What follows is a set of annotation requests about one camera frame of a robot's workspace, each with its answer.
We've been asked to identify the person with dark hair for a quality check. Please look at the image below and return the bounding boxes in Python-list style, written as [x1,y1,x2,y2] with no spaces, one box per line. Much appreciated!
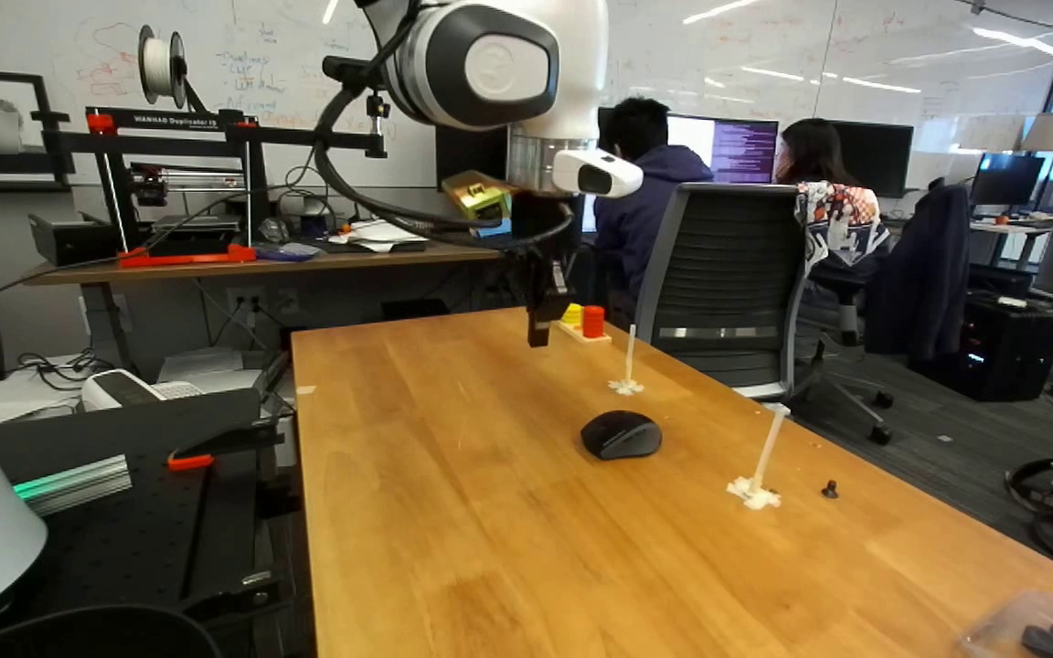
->
[773,118,854,182]

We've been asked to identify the white plastic stand near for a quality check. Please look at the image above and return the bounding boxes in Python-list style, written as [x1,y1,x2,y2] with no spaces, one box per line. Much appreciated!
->
[728,401,790,513]

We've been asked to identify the dark jacket on chair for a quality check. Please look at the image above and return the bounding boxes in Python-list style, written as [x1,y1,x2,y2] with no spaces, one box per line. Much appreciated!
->
[861,182,973,363]

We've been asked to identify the white filament spool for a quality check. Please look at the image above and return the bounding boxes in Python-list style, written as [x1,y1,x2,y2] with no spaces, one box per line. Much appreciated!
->
[140,26,185,106]

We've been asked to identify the person in navy hoodie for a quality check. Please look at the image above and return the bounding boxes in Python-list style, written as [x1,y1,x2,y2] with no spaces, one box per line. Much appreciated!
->
[597,94,714,327]

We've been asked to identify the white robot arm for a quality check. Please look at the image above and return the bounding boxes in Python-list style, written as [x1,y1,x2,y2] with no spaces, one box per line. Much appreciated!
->
[353,0,644,200]

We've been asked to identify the framed portrait picture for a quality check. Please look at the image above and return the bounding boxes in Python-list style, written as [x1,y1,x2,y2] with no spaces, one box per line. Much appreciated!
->
[0,78,45,155]

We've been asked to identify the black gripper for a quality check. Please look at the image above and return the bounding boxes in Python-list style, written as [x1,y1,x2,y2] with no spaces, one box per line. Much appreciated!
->
[510,190,576,349]

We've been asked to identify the grey mesh office chair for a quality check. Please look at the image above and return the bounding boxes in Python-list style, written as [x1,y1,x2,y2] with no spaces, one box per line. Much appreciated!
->
[632,182,893,445]

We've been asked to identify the computer monitor purple screen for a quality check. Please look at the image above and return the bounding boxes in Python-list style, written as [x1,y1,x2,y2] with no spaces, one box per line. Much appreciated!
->
[667,115,779,182]

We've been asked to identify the black and red 3D printer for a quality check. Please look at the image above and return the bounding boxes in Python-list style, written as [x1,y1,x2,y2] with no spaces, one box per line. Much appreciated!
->
[36,106,385,272]

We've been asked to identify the red handled tool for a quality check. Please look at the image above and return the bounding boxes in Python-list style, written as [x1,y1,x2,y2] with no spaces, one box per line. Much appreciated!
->
[165,455,216,477]

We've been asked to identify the white plastic stand far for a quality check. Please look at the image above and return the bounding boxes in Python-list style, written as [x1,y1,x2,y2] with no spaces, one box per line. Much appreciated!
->
[611,327,644,399]

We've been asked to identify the white plastic stand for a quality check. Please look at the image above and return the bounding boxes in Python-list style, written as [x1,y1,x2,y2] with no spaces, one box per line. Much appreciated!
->
[611,327,644,399]
[728,401,790,513]

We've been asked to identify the wooden side desk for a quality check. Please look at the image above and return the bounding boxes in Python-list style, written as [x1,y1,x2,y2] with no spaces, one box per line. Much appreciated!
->
[36,230,506,368]

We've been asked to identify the black computer mouse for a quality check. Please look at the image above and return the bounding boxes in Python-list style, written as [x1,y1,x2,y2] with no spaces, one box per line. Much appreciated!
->
[582,411,662,462]

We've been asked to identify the colourful toy blocks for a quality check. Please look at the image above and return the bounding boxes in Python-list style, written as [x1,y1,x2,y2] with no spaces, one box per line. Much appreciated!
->
[559,305,605,344]

